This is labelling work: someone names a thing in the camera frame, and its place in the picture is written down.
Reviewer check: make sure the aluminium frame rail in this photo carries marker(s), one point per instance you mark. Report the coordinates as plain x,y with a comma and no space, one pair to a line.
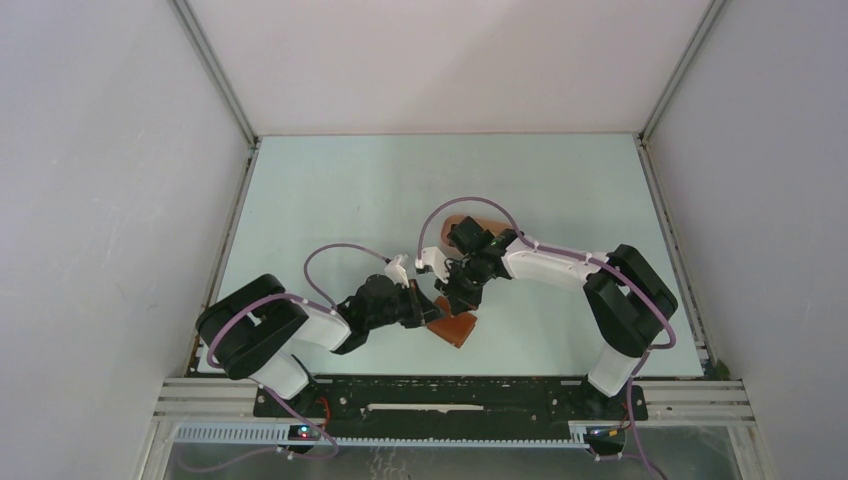
198,38

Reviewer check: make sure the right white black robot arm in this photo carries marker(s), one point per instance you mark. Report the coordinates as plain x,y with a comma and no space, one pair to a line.
630,303

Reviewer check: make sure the brown leather card holder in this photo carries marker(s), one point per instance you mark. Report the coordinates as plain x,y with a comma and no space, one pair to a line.
453,329

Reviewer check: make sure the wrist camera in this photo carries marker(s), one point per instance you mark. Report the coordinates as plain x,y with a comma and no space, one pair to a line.
432,260
396,270

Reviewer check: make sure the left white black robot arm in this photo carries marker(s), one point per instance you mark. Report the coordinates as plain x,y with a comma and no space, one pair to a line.
246,332

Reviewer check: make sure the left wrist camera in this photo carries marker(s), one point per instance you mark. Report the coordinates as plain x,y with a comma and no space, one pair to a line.
396,270

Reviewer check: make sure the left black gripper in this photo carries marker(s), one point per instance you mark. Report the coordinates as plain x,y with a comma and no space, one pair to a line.
418,303

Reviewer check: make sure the pink oval tray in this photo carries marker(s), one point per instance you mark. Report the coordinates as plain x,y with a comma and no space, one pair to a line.
460,230

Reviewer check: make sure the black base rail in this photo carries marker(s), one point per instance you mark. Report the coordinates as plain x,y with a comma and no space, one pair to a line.
463,408

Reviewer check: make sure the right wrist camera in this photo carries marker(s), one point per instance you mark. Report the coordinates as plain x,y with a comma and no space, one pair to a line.
432,260

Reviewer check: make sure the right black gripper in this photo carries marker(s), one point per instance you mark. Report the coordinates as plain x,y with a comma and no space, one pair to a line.
459,301

